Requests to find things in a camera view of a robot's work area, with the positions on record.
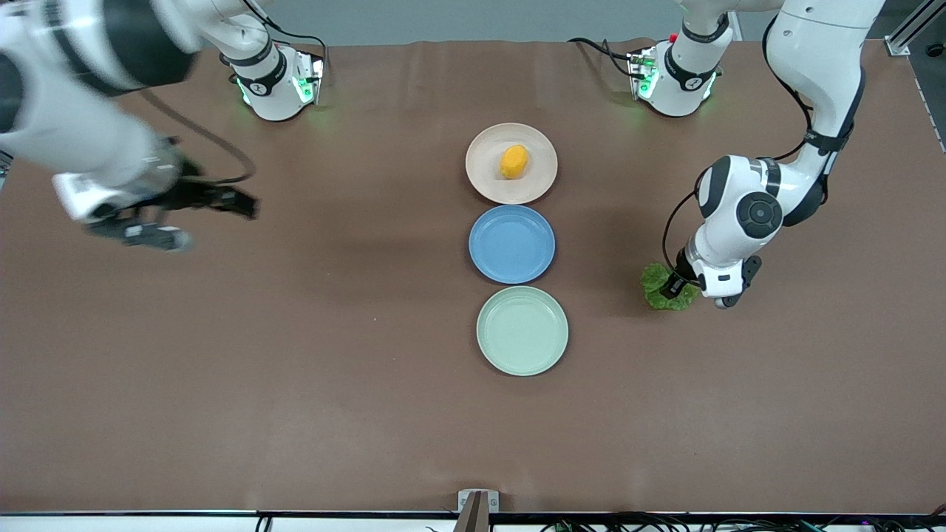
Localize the green lettuce leaf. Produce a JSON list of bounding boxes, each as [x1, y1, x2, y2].
[[640, 262, 700, 312]]

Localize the yellow lemon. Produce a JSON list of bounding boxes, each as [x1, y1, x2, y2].
[[500, 144, 530, 180]]

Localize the pale green round plate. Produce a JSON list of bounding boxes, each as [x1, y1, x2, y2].
[[476, 286, 570, 378]]

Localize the blue round plate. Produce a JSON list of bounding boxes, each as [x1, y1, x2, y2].
[[469, 205, 556, 284]]

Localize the brown table cover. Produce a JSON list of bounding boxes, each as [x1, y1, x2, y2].
[[0, 38, 946, 514]]

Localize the beige round plate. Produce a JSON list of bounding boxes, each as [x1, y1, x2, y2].
[[466, 123, 559, 205]]

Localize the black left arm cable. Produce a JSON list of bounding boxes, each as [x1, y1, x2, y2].
[[661, 15, 836, 278]]

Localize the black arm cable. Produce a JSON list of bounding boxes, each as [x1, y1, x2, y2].
[[661, 15, 836, 278], [140, 89, 257, 185]]

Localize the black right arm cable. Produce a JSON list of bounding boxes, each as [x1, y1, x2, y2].
[[140, 89, 257, 185]]

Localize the black right base cable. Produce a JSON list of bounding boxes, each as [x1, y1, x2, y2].
[[240, 0, 330, 75]]

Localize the black base cable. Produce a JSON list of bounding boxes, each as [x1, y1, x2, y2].
[[240, 0, 330, 75], [568, 37, 638, 78]]

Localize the tangled black cables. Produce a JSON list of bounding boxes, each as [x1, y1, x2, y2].
[[540, 510, 946, 532]]

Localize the black left base cable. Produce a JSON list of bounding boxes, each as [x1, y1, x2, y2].
[[568, 37, 638, 78]]

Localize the camera mount post with bracket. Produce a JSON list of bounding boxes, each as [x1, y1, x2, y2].
[[455, 489, 500, 532]]

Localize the aluminium frame profile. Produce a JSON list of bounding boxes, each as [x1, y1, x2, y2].
[[885, 0, 946, 56]]

